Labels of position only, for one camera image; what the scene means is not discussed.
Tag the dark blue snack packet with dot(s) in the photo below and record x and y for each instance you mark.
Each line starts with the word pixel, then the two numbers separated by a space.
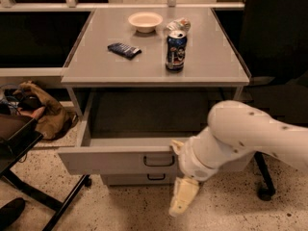
pixel 124 50

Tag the white bowl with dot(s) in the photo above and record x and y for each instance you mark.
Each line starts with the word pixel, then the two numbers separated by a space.
pixel 145 22

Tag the grey top drawer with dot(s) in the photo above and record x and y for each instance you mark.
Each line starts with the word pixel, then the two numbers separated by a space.
pixel 128 132

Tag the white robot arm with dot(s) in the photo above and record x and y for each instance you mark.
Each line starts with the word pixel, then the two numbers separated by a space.
pixel 234 130

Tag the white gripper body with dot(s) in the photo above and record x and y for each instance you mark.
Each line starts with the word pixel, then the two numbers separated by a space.
pixel 190 163

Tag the grey drawer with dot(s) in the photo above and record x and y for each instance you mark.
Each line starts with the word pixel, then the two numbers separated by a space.
pixel 128 132
pixel 138 179

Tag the black office chair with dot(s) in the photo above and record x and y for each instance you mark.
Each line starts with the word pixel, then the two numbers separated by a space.
pixel 274 43

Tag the grey bottom drawer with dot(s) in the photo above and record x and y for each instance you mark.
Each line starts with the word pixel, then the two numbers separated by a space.
pixel 138 179

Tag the blue soda can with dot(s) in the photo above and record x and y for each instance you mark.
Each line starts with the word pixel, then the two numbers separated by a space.
pixel 176 50

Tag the black shoe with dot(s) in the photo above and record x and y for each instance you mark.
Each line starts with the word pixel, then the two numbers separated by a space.
pixel 10 212

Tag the crushed silver can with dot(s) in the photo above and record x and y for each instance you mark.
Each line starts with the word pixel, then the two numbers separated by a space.
pixel 182 24

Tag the brown cloth bag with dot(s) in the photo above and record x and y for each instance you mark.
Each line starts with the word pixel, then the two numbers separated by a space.
pixel 53 119

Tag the black rolling stand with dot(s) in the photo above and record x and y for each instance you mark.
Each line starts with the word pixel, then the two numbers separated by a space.
pixel 18 139

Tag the grey drawer cabinet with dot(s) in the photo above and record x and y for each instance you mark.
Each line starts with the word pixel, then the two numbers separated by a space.
pixel 211 61

